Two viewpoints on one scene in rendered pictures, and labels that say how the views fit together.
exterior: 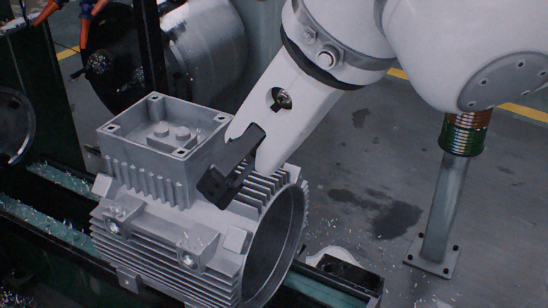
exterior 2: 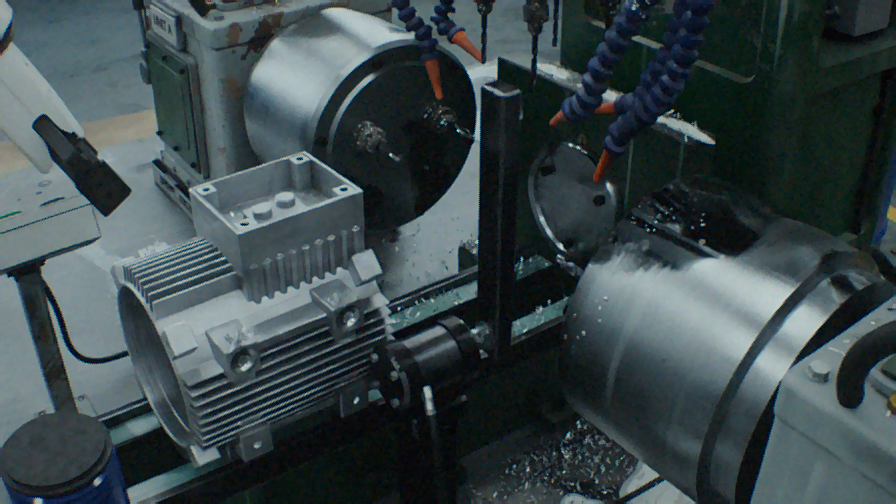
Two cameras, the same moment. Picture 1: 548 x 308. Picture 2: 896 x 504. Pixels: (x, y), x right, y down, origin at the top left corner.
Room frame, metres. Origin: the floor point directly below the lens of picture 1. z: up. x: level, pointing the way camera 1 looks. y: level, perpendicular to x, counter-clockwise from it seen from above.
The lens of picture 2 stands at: (0.94, -0.49, 1.53)
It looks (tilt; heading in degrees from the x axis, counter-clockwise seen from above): 32 degrees down; 114
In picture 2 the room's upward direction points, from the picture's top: straight up
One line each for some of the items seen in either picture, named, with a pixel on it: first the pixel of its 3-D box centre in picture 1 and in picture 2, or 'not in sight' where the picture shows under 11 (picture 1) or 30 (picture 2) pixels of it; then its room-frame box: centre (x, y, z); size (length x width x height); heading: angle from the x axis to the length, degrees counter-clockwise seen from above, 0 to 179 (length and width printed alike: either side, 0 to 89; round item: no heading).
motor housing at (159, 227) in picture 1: (205, 219); (249, 327); (0.49, 0.08, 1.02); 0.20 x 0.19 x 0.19; 61
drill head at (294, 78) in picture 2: not in sight; (337, 103); (0.34, 0.52, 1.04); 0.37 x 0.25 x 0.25; 150
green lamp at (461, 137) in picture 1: (463, 131); not in sight; (0.63, -0.27, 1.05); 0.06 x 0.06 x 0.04
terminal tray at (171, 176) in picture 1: (170, 148); (277, 225); (0.51, 0.12, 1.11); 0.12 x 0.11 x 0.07; 61
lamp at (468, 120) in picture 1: (470, 103); not in sight; (0.63, -0.27, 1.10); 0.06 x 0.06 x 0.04
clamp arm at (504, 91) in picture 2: (155, 66); (495, 228); (0.69, 0.17, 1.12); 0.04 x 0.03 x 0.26; 60
